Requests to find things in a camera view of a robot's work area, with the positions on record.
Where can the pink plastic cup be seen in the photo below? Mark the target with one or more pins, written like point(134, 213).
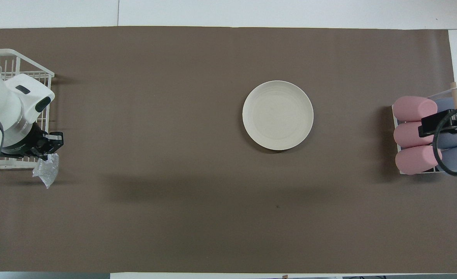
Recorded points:
point(412, 107)
point(406, 135)
point(416, 161)

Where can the clear plastic wrapper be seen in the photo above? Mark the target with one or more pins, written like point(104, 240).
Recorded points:
point(47, 170)

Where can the cream round plate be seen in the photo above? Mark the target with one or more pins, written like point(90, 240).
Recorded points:
point(277, 115)

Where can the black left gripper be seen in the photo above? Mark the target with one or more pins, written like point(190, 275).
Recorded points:
point(32, 143)

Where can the blue plastic cup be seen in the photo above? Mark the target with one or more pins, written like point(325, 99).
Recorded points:
point(447, 141)
point(445, 104)
point(453, 159)

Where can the brown table mat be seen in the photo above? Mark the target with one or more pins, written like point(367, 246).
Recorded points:
point(174, 155)

